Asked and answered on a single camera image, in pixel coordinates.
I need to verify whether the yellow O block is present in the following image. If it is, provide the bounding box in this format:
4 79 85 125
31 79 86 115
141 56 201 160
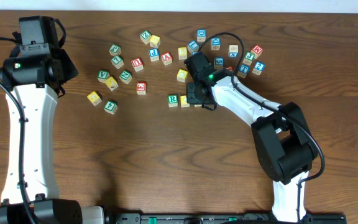
180 95 190 108
177 69 188 83

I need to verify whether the green R block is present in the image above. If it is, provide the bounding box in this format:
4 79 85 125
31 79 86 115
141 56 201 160
168 95 178 107

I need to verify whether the yellow G block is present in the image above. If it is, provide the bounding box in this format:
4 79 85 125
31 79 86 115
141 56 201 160
87 91 102 106

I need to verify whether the green 4 block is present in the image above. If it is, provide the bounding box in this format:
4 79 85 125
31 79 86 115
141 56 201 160
104 101 117 114

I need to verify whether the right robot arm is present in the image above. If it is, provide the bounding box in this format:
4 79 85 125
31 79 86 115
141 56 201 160
184 52 323 223

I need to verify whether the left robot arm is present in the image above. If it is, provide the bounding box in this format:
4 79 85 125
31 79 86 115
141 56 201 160
0 16 112 223

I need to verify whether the blue 5 block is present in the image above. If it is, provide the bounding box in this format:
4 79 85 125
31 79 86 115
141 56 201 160
214 57 224 70

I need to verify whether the red U block right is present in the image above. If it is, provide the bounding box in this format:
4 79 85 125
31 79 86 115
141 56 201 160
225 67 234 72

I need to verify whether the red u block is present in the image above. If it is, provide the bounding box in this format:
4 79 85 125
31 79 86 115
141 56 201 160
225 67 234 72
131 57 144 72

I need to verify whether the blue L block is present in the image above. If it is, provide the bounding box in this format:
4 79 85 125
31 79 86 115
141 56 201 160
187 40 199 53

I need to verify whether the yellow S block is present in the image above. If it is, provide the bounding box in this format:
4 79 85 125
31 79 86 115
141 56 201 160
178 47 188 60

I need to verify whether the blue D block right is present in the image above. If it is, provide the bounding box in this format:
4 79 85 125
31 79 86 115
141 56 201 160
211 37 221 50

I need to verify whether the blue d block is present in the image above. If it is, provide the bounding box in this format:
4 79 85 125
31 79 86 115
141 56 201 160
211 37 221 50
196 29 206 42

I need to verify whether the red A block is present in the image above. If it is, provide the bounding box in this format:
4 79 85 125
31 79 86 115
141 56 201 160
161 52 173 66

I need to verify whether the blue X block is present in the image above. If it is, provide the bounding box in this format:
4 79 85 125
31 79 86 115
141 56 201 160
228 45 239 58

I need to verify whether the blue D block top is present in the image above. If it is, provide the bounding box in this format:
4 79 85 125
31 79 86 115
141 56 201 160
196 29 206 42

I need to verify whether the blue T block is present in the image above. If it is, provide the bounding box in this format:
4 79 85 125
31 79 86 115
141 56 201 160
237 64 249 78

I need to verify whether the green J block right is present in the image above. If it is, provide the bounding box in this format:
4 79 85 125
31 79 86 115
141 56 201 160
242 52 255 65

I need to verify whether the green j block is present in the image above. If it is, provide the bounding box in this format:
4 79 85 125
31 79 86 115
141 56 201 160
109 44 122 56
242 52 255 65

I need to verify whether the blue P block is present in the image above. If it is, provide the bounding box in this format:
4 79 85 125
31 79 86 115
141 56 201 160
149 48 160 62

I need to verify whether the blue 2 block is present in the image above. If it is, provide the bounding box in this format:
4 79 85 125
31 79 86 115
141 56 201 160
252 61 265 75

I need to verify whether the yellow block near Z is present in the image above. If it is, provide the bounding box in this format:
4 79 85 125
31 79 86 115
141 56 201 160
149 35 161 49

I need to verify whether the red M block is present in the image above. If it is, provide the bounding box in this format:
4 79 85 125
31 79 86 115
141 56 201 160
251 45 264 59

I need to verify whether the red E block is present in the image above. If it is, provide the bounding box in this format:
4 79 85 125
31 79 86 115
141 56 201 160
136 82 147 95

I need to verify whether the red U block left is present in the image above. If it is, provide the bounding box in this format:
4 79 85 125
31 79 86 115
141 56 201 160
131 57 144 72

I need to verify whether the green V block left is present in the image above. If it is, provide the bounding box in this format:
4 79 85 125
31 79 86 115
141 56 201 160
98 70 110 83

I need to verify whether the green Z block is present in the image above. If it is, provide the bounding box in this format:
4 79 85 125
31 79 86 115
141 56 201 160
140 30 152 45

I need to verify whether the yellow K block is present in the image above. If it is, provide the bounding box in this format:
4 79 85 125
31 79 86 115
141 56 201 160
105 77 119 91

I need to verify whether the green J block left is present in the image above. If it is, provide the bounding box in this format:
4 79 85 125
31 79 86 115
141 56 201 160
109 44 122 56

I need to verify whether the green N block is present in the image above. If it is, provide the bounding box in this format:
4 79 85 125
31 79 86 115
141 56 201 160
119 70 132 85

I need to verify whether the green 7 block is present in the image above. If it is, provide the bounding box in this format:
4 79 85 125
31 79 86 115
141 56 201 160
111 55 124 69

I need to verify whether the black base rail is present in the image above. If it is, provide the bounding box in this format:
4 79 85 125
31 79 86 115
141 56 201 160
107 213 347 224

